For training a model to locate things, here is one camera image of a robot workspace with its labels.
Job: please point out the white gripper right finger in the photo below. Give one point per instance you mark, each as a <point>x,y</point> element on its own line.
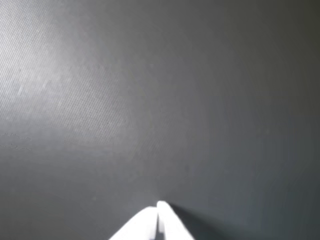
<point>172,225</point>

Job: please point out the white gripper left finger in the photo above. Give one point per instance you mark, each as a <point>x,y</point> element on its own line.
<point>140,225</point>

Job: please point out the dark grey table mat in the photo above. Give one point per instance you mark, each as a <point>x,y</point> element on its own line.
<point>200,100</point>

